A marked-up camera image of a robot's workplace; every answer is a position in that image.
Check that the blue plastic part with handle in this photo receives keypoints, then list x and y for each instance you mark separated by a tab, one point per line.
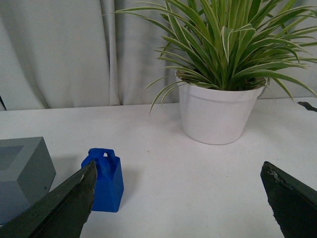
109	186

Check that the black object at table edge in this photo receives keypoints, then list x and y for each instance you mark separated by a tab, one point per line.
308	106

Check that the green spider plant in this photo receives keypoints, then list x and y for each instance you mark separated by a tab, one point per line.
230	45

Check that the white plant pot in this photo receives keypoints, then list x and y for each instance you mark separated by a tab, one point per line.
212	116

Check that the gray square base block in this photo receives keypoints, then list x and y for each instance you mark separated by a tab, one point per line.
26	175

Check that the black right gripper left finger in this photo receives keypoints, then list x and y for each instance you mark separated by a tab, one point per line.
62	213

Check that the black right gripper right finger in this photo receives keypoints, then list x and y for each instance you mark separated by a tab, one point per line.
294	204

